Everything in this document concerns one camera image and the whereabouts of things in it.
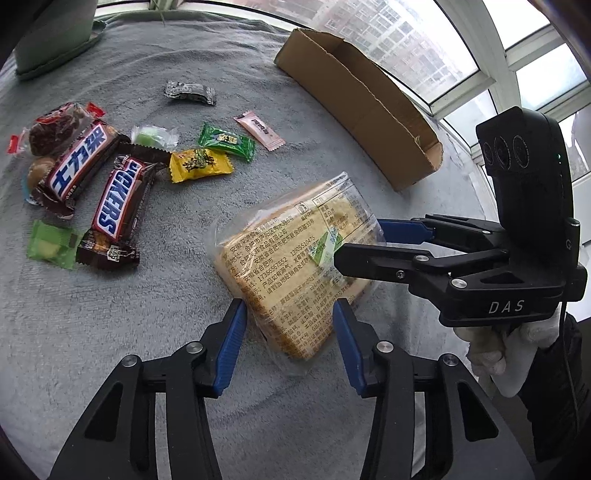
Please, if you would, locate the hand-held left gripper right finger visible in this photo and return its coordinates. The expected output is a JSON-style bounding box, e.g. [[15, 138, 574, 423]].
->
[[332, 299, 541, 480]]

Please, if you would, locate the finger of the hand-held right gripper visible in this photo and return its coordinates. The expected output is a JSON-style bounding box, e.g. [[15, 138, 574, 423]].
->
[[333, 243, 523, 302], [379, 215, 507, 257]]

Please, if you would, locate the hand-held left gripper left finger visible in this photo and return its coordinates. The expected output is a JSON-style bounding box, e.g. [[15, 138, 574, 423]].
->
[[46, 299, 250, 480]]

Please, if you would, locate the sliced bread packet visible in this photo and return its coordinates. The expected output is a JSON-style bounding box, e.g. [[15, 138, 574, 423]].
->
[[206, 172, 387, 365]]

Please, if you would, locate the cardboard box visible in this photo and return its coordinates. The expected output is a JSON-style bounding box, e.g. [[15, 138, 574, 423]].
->
[[274, 28, 444, 192]]

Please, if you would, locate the yellow candy packet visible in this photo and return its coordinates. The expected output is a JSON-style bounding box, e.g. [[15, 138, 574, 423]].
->
[[168, 148, 235, 184]]

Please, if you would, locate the light green pastry packet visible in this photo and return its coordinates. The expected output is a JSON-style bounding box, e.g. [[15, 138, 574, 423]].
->
[[27, 220, 84, 269]]

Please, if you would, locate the person's right forearm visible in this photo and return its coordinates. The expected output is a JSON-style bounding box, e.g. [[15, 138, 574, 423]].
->
[[517, 314, 591, 455]]

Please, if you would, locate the person's right hand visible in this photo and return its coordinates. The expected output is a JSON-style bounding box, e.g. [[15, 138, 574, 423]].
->
[[452, 318, 561, 398]]

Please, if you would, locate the grey fleece blanket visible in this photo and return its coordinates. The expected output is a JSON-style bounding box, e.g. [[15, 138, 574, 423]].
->
[[0, 11, 513, 480]]

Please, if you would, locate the pink candy packet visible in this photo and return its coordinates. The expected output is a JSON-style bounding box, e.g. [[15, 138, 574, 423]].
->
[[233, 111, 283, 151]]

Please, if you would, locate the brown chocolate bar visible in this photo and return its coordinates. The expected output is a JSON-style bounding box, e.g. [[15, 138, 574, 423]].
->
[[75, 154, 169, 272], [34, 121, 132, 220]]

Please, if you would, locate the dark green candy packet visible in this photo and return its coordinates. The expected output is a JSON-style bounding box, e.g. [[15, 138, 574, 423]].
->
[[198, 122, 256, 163]]

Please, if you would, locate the clear-wrapped green candy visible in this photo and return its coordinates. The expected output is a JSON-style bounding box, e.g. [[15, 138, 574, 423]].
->
[[130, 126, 180, 151]]

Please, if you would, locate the black patterned candy packet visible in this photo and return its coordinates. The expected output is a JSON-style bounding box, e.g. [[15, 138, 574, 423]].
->
[[164, 80, 217, 106]]

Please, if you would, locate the round brown wrapped snack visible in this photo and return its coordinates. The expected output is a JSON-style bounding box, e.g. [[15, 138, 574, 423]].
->
[[21, 157, 58, 206]]

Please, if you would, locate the red-edged clear date packet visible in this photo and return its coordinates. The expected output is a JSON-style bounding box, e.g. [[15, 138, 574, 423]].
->
[[6, 102, 107, 158]]

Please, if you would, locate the green pot saucer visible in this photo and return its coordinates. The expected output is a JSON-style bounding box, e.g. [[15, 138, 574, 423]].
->
[[15, 21, 107, 77]]

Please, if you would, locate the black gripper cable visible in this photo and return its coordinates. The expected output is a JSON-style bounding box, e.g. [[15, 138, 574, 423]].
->
[[558, 300, 580, 416]]

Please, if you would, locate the white window frame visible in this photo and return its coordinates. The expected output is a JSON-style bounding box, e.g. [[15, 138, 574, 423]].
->
[[434, 0, 591, 153]]

